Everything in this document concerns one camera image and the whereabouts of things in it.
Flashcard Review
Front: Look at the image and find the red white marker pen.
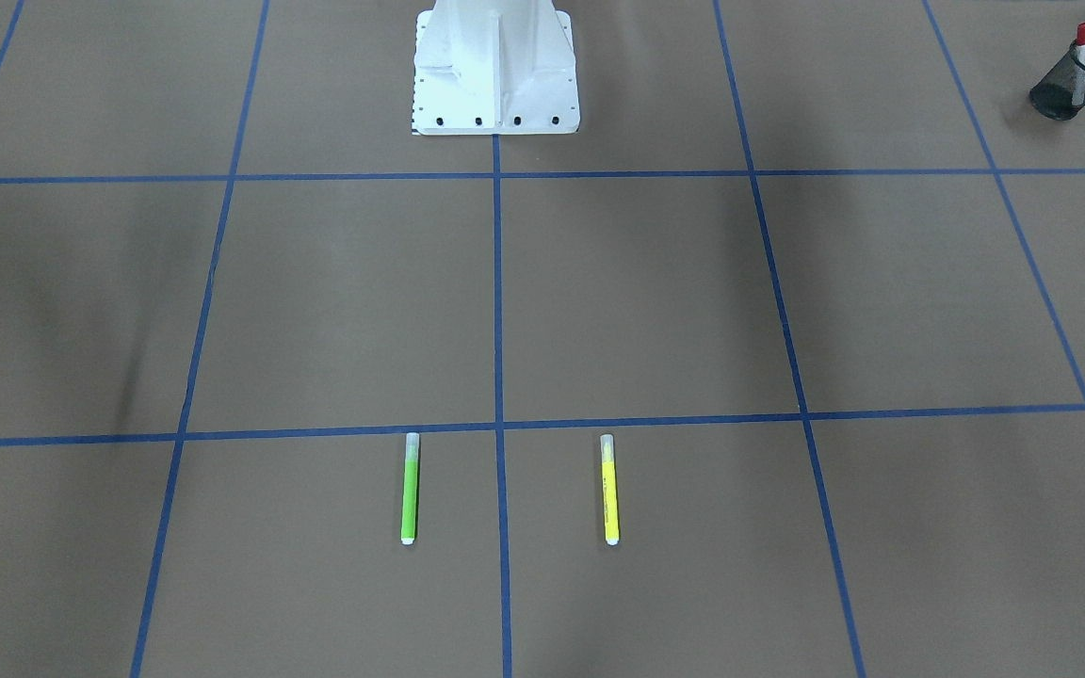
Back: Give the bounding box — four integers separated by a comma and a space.
1069, 23, 1085, 110

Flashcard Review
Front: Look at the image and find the green highlighter pen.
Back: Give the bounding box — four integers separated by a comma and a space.
399, 432, 421, 546

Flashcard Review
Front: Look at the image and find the yellow highlighter pen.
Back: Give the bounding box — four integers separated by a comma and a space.
599, 433, 621, 546

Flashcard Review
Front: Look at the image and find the black mesh pen cup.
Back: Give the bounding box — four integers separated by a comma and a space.
1027, 41, 1085, 121

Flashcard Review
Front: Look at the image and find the white pedestal column base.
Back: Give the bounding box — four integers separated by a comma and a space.
411, 1, 580, 137

